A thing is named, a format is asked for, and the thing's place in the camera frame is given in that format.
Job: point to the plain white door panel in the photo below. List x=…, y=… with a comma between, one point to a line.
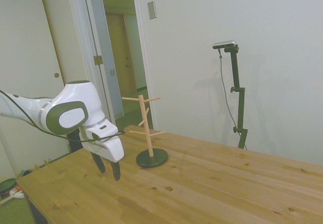
x=70, y=32

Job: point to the black camera stand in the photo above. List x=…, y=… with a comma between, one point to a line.
x=239, y=108

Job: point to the green round floor item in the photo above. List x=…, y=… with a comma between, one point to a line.
x=7, y=185

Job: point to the pale blue open door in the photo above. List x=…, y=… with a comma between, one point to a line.
x=107, y=45

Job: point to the white door with round pull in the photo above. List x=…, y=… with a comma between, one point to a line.
x=22, y=45

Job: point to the brass door hinge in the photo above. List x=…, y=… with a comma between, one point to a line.
x=98, y=60

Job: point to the tan basket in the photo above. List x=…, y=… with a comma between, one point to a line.
x=24, y=173

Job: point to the wooden mug tree black base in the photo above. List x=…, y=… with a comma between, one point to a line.
x=151, y=159

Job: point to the brown wooden hallway door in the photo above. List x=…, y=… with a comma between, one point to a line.
x=121, y=57

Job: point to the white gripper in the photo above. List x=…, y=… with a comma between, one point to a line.
x=113, y=148

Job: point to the metal wall switch plate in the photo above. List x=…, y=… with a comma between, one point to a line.
x=152, y=10

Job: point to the white door frame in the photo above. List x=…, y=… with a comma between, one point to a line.
x=144, y=57

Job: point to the grey exterior camera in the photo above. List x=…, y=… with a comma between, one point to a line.
x=224, y=44

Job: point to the white floor tool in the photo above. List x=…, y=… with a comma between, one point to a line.
x=18, y=195

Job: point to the metal door latch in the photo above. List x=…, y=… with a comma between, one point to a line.
x=112, y=71

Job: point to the black box on floor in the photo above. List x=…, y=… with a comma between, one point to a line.
x=75, y=147

